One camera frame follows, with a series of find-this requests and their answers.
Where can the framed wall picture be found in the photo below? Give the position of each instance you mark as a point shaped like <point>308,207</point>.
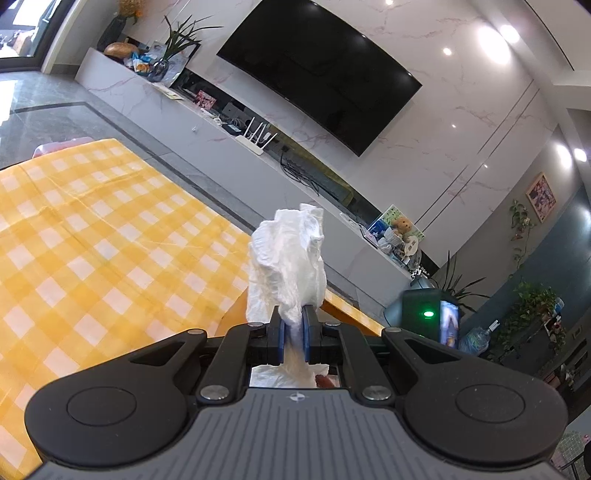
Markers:
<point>541,198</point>

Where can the round white hand fan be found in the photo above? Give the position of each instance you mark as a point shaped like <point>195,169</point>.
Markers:
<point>411,249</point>

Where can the snack packets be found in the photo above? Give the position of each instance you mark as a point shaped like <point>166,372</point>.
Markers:
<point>142,63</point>

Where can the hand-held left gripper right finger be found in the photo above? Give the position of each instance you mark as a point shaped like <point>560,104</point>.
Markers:
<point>307,340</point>

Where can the large leafy potted plant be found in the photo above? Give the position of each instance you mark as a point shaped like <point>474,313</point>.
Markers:
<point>531,314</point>

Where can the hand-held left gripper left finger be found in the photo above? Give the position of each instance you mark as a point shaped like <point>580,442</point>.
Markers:
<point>280,340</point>

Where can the pink stool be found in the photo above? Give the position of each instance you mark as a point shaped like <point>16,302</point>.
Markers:
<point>60,146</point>

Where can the dark cabinet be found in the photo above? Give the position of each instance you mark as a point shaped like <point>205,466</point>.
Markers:
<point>554,355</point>

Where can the white router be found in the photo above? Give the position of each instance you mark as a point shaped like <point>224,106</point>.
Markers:
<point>254,143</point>

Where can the white marble TV console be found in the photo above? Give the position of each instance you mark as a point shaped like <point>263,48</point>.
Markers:
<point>138,99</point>

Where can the black wall television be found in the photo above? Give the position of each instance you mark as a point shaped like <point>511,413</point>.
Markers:
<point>323,74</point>

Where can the teddy bear bouquet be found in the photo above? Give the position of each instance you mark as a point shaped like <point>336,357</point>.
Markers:
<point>398,230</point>

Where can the glass vase with green plant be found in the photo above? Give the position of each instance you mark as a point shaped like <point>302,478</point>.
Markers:
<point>161,67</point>

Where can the hanging vine plant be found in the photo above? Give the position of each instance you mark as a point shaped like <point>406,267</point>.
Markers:
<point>521,230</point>

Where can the dark vase with dried flowers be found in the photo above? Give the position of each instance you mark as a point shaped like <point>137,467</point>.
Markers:
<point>115,25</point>

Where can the sliding glass door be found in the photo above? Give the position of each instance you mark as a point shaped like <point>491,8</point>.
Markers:
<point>27,23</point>

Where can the blue water bottle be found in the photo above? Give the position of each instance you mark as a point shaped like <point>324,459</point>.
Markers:
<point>475,341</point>

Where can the green picture board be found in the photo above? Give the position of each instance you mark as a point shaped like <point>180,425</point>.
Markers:
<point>388,217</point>

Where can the yellow checked blanket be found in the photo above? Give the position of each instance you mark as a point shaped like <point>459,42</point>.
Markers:
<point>101,258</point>

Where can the black photo frame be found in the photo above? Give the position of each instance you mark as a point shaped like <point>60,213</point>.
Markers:
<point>182,69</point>

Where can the golden gourd ornament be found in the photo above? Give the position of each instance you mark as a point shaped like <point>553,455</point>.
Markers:
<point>121,50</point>

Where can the orange wooden box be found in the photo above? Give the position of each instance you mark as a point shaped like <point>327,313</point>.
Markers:
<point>351,314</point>

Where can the potted snake plant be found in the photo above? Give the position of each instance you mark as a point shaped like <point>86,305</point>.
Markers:
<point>455,286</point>

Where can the white tissue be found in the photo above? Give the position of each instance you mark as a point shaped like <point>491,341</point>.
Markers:
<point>286,263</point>

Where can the paper sheet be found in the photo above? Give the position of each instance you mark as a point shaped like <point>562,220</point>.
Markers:
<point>167,91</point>

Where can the pink card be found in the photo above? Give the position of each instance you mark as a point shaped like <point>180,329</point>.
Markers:
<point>205,99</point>

